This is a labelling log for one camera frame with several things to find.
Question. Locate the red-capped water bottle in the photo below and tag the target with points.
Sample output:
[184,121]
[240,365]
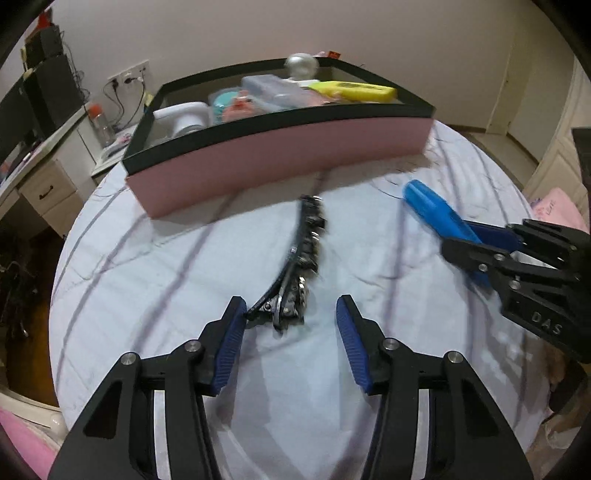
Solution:
[102,127]

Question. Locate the red box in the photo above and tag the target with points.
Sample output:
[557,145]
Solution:
[44,22]

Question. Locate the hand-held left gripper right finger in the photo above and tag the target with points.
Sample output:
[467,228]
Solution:
[355,346]

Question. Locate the black computer monitor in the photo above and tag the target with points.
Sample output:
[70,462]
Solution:
[16,124]

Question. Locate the small black speaker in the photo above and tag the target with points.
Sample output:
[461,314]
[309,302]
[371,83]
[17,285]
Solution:
[44,46]

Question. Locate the pink white block figure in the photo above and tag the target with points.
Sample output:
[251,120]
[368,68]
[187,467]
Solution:
[240,108]

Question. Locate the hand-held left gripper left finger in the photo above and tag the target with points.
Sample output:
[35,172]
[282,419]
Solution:
[228,346]

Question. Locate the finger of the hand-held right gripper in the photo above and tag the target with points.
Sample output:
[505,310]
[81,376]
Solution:
[475,256]
[496,236]

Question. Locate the pink blanket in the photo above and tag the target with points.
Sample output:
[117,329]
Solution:
[558,207]

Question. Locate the white power outlet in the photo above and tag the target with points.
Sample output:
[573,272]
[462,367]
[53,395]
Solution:
[129,71]

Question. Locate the white astronaut figure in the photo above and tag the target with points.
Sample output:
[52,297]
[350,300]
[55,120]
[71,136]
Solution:
[300,64]

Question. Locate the pink cardboard box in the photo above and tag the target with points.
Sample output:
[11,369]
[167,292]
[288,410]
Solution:
[277,152]

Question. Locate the white nightstand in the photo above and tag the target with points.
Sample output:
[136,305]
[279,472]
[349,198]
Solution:
[106,161]

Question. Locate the white plug-in device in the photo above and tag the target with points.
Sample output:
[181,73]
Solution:
[180,117]

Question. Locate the striped white table cloth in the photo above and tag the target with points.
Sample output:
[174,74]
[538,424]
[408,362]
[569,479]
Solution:
[161,277]

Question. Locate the yellow highlighter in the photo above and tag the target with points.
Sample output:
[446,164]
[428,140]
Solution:
[355,90]

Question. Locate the transparent plastic case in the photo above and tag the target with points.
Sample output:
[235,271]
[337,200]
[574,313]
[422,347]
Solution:
[272,92]

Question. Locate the white desk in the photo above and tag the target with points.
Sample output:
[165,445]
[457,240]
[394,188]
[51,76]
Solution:
[46,194]

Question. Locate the black computer tower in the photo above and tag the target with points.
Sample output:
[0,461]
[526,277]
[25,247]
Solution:
[53,97]

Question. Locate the teal round case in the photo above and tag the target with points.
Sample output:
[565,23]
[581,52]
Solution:
[221,101]

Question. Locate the white wardrobe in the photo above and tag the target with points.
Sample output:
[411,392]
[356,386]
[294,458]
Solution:
[563,152]

